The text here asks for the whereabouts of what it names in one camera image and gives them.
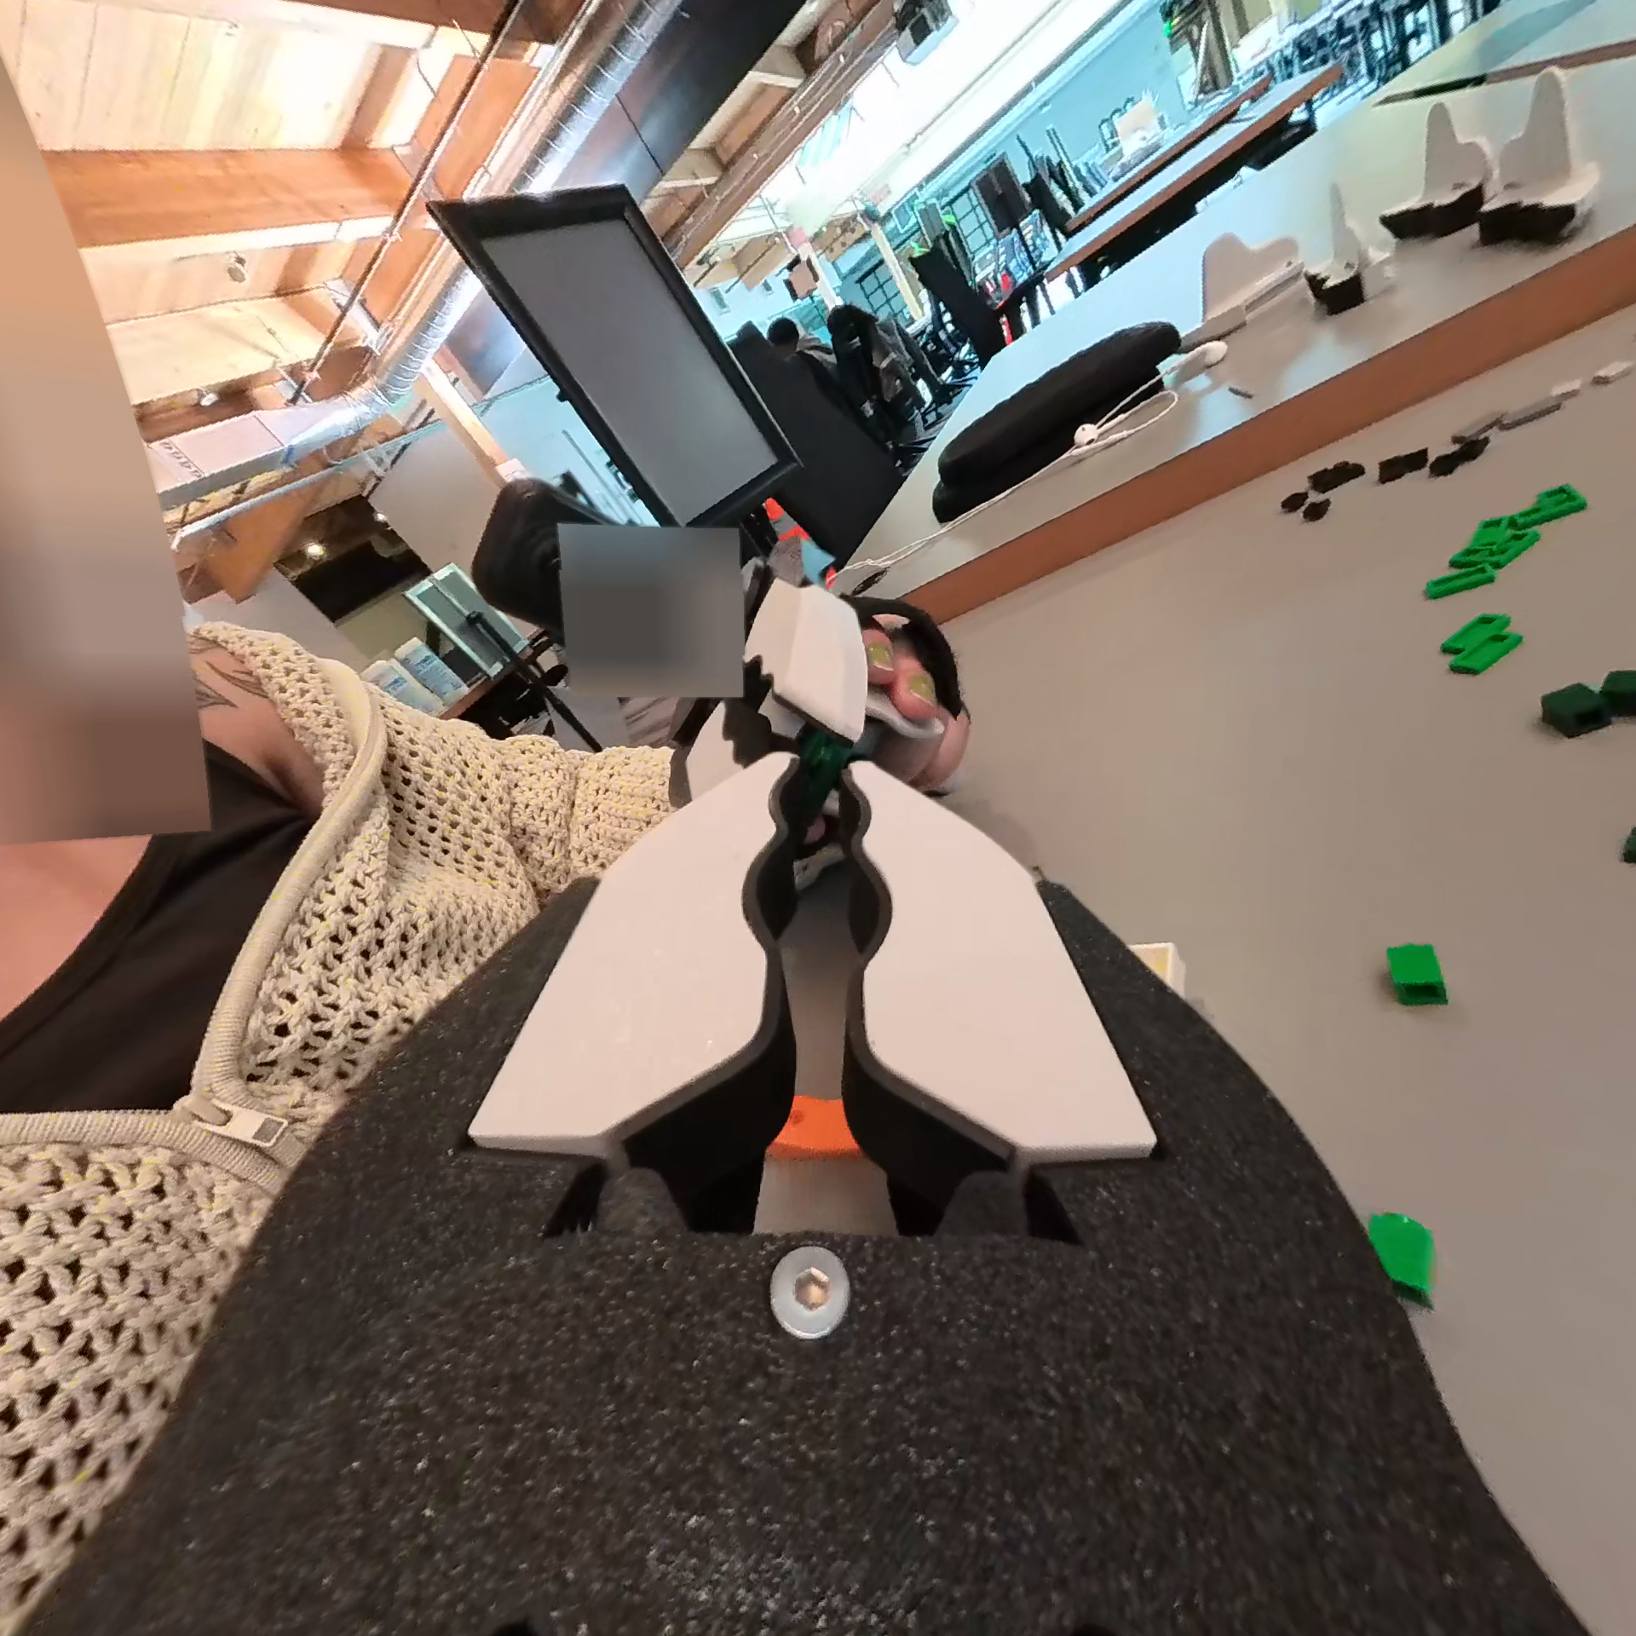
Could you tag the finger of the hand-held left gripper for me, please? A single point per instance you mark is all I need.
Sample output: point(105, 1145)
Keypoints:
point(814, 661)

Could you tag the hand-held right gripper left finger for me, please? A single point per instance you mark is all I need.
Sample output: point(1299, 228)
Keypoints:
point(638, 984)

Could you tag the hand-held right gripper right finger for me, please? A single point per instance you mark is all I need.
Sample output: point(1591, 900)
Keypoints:
point(997, 997)

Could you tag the dark green lego brick stack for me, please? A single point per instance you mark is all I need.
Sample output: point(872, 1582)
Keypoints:
point(823, 760)

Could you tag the person's left forearm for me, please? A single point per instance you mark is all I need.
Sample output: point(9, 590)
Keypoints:
point(562, 818)

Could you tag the green lego base, tan brick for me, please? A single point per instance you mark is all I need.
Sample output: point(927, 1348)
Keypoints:
point(1154, 964)

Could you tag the small bright green lego cube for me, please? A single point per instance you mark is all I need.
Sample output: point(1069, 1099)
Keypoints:
point(1398, 1253)
point(1415, 972)

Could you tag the small black lego pieces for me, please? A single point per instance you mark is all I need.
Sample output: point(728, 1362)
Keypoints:
point(1380, 474)

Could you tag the pile of bright green lego pieces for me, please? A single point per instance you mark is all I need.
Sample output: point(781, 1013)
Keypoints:
point(1495, 575)

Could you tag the scattered dark green lego pieces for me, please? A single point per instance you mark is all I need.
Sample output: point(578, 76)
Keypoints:
point(1585, 705)

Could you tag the person's left hand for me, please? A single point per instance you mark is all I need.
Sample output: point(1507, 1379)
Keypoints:
point(915, 692)

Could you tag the orange brick separator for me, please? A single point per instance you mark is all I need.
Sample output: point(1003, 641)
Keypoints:
point(816, 1128)

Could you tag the monitor on black stand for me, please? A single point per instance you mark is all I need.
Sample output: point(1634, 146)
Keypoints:
point(627, 359)

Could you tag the black oval case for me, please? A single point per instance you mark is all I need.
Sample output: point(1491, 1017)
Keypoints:
point(1047, 409)

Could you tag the white earphones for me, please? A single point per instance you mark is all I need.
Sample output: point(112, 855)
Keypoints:
point(1162, 384)

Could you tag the black inner top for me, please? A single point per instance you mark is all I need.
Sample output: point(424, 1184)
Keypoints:
point(128, 947)

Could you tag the cream knit sweater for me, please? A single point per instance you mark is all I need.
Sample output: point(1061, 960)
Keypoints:
point(153, 1278)

